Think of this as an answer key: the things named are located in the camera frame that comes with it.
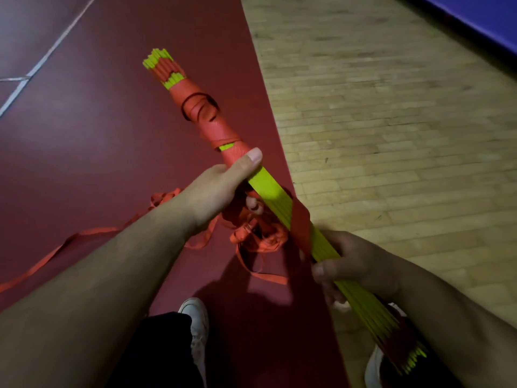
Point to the person's right hand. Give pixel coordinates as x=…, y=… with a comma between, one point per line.
x=363, y=262

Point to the person's left hand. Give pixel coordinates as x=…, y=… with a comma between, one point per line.
x=214, y=189

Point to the bundle of yellow rungs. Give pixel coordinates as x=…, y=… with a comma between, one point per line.
x=270, y=193

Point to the person's right forearm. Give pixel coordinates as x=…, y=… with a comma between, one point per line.
x=464, y=331

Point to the person's left forearm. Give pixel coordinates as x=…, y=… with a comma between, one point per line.
x=89, y=299

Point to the white right shoe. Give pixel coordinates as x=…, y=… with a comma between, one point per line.
x=373, y=367

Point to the white shoe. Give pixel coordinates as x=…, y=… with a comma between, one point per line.
x=373, y=367
x=198, y=319

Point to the black right trouser leg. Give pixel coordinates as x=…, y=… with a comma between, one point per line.
x=432, y=371

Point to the black trouser leg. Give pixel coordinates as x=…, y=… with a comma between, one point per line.
x=432, y=371
x=153, y=351

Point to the white left shoe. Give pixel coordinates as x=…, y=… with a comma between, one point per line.
x=198, y=319

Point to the black left trouser leg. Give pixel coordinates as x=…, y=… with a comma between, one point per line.
x=153, y=351

